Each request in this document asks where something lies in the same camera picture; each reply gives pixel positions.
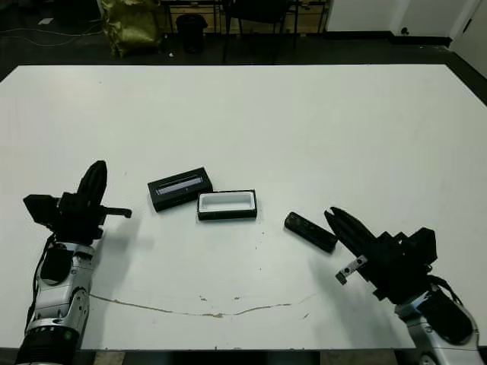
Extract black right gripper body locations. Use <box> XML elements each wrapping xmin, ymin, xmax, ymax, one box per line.
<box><xmin>335</xmin><ymin>231</ymin><xmax>433</xmax><ymax>305</ymax></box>

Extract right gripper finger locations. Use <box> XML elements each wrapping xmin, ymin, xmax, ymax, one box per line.
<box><xmin>323</xmin><ymin>211</ymin><xmax>372</xmax><ymax>263</ymax></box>
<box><xmin>329</xmin><ymin>207</ymin><xmax>381</xmax><ymax>254</ymax></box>

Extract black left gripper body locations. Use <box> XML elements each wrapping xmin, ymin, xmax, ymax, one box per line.
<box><xmin>47</xmin><ymin>192</ymin><xmax>133</xmax><ymax>245</ymax></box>

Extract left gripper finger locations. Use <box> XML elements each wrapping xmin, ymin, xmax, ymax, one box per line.
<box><xmin>91</xmin><ymin>160</ymin><xmax>109</xmax><ymax>208</ymax></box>
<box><xmin>75</xmin><ymin>160</ymin><xmax>100</xmax><ymax>206</ymax></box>

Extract slim black camera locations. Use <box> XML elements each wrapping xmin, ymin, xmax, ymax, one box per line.
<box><xmin>284</xmin><ymin>211</ymin><xmax>339</xmax><ymax>254</ymax></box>

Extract black box lid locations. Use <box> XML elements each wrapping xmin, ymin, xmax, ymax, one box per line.
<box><xmin>147</xmin><ymin>165</ymin><xmax>214</xmax><ymax>213</ymax></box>

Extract black box base white insert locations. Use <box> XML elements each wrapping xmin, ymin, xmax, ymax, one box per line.
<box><xmin>196</xmin><ymin>189</ymin><xmax>258</xmax><ymax>222</ymax></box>

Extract yellow-green plastic bag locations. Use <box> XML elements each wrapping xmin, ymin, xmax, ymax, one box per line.
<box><xmin>100</xmin><ymin>0</ymin><xmax>163</xmax><ymax>58</ymax></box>

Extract black trash bin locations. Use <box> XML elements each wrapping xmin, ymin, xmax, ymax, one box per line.
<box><xmin>175</xmin><ymin>14</ymin><xmax>208</xmax><ymax>54</ymax></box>

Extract white door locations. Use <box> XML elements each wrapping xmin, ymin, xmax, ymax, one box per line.
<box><xmin>448</xmin><ymin>0</ymin><xmax>487</xmax><ymax>81</ymax></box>

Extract black office chair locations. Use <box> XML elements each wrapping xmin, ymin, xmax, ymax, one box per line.
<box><xmin>222</xmin><ymin>0</ymin><xmax>300</xmax><ymax>64</ymax></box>

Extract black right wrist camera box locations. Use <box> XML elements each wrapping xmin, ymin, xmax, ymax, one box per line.
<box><xmin>409</xmin><ymin>227</ymin><xmax>438</xmax><ymax>267</ymax></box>

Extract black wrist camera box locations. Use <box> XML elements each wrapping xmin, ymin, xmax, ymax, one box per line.
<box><xmin>22</xmin><ymin>194</ymin><xmax>62</xmax><ymax>229</ymax></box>
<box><xmin>409</xmin><ymin>227</ymin><xmax>438</xmax><ymax>267</ymax></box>

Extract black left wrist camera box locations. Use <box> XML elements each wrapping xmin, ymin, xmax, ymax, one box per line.
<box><xmin>22</xmin><ymin>194</ymin><xmax>62</xmax><ymax>229</ymax></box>

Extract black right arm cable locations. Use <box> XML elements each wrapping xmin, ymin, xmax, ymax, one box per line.
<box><xmin>425</xmin><ymin>273</ymin><xmax>467</xmax><ymax>309</ymax></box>

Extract white floor cable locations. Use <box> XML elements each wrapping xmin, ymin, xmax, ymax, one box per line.
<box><xmin>0</xmin><ymin>21</ymin><xmax>106</xmax><ymax>49</ymax></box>

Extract wooden crate green straps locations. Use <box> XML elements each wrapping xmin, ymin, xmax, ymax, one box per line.
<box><xmin>230</xmin><ymin>9</ymin><xmax>329</xmax><ymax>36</ymax></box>
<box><xmin>205</xmin><ymin>0</ymin><xmax>224</xmax><ymax>34</ymax></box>

